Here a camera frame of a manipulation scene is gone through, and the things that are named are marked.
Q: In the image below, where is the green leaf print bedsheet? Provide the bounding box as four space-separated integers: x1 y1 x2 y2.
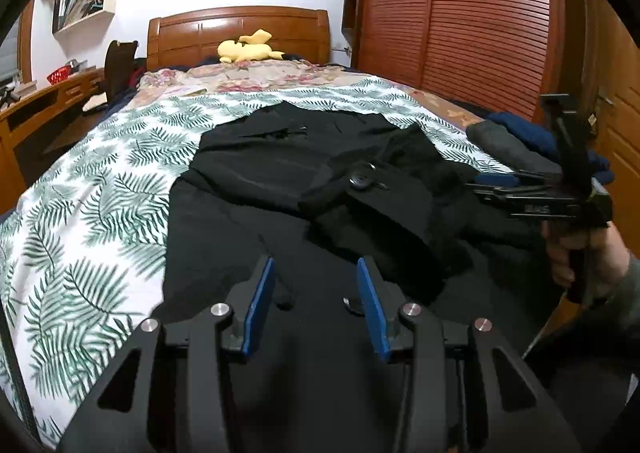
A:
1 77 502 447

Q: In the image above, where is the person's right hand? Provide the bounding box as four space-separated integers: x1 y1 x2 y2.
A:
541 221 632 297

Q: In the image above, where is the yellow plush toy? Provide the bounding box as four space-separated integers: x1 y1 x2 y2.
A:
217 29 284 64

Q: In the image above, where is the wooden desk cabinet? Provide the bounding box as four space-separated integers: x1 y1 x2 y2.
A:
0 68 104 213

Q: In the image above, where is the black double-breasted coat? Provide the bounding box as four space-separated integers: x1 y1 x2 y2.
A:
150 100 566 453

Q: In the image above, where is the folded navy blue garment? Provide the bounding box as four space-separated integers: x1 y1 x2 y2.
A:
485 112 615 185

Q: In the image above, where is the dark wooden chair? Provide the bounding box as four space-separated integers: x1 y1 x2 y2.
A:
82 40 139 115

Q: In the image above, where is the folded dark grey garment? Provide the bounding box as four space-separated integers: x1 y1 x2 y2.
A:
465 120 562 176

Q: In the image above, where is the brown louvered wardrobe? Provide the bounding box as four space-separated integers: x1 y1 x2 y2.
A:
342 0 585 122

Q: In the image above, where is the grey window blind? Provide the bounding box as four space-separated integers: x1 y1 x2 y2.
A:
0 20 21 86

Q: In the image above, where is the wooden headboard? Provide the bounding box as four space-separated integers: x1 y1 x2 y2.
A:
146 5 331 72

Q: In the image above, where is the floral quilt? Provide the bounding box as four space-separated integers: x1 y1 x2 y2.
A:
134 60 367 106

